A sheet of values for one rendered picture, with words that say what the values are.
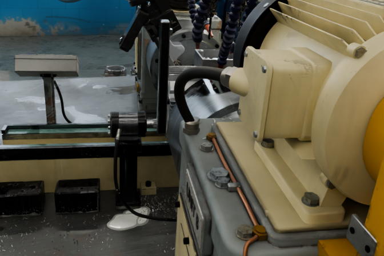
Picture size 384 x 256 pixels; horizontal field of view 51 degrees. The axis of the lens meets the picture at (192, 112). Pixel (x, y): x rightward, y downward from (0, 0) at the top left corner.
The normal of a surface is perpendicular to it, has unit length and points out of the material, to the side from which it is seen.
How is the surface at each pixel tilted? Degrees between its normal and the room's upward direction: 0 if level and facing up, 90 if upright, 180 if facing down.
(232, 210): 0
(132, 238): 0
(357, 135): 90
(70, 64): 60
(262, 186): 0
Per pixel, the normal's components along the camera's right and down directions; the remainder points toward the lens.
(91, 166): 0.18, 0.39
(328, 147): -0.18, 0.42
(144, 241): 0.06, -0.92
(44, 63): 0.18, -0.12
